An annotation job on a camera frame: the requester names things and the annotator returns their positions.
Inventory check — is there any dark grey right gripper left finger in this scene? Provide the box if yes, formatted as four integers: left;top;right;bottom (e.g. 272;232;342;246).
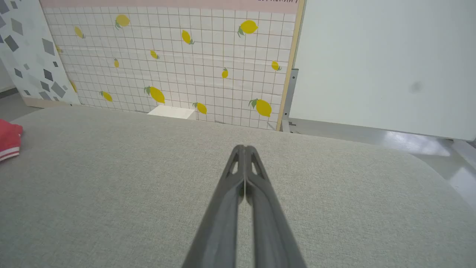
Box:
181;144;246;268

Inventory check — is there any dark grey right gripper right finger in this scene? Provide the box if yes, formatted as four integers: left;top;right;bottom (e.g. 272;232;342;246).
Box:
245;145;308;268

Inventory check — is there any red white basketball jersey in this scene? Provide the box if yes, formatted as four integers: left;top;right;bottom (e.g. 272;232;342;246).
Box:
0;119;23;162

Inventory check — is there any white box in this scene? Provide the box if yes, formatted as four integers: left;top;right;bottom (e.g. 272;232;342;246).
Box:
148;105;196;120

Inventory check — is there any grey fabric sofa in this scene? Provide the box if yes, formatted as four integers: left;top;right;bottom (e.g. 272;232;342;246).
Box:
0;105;476;268

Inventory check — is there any grey metal panel stand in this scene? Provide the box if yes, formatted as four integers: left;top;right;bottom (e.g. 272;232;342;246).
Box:
282;68;299;133

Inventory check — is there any lemon print grid panel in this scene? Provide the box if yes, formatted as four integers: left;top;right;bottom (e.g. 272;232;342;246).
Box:
39;0;306;131

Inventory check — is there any plain white board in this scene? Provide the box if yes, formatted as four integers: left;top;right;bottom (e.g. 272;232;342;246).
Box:
289;0;476;141

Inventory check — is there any grey terrazzo print panel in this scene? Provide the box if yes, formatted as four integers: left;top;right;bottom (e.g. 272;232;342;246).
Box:
0;0;80;108

